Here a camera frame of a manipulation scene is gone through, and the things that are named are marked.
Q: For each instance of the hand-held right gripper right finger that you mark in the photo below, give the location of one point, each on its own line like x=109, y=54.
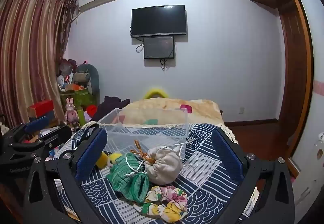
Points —
x=228, y=157

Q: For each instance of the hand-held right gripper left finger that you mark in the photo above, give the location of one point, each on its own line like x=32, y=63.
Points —
x=90, y=157

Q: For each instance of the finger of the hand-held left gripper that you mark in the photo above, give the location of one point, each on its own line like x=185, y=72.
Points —
x=54, y=136
x=38, y=121

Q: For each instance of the green knitted pouch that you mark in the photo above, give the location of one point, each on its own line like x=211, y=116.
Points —
x=121, y=170

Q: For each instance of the clear plastic storage box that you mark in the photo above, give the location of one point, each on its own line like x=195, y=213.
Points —
x=151, y=136

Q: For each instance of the floral fabric scrunchie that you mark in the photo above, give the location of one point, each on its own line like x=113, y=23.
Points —
x=167, y=205

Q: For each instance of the red box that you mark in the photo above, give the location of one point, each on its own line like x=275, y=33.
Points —
x=40, y=107

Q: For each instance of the pink bunny plush toy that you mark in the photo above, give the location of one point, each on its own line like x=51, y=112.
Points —
x=71, y=112

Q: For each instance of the blue patterned bed cloth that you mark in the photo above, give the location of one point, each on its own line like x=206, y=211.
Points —
x=202, y=172

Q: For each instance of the green bottle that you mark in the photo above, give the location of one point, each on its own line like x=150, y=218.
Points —
x=81, y=117

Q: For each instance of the red cloth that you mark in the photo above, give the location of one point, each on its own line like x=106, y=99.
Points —
x=91, y=110

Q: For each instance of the green storage box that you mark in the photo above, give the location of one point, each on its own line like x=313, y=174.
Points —
x=81, y=97

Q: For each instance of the blue white plush toy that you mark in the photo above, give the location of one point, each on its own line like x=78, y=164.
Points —
x=60, y=79

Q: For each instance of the cream patterned blanket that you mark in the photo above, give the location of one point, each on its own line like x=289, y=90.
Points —
x=202, y=112

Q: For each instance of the dark purple cloth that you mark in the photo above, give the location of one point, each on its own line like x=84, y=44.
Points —
x=108, y=107

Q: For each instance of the striped brown curtain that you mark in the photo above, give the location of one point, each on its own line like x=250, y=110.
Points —
x=27, y=49

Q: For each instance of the white wardrobe door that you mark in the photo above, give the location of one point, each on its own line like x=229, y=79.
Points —
x=315, y=82

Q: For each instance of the white wall socket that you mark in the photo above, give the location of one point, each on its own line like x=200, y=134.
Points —
x=241, y=110

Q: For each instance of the brown wooden door frame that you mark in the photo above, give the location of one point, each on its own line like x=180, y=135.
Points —
x=296, y=74

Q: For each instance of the small black wall monitor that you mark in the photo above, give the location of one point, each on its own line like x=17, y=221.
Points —
x=159, y=47

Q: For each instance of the black wall television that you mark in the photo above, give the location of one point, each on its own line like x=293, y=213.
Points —
x=159, y=21

